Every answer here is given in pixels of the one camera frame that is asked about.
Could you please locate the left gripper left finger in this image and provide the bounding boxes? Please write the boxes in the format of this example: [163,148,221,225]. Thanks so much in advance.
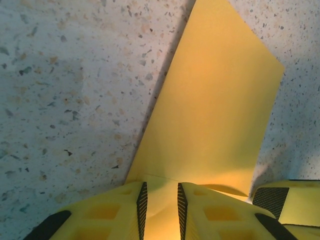
[23,181,149,240]

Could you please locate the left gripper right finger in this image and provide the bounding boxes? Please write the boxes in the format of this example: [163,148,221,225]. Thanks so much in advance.
[177,181,298,240]

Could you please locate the yellow paper sheet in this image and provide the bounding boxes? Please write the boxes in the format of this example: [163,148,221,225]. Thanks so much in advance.
[124,0,286,240]

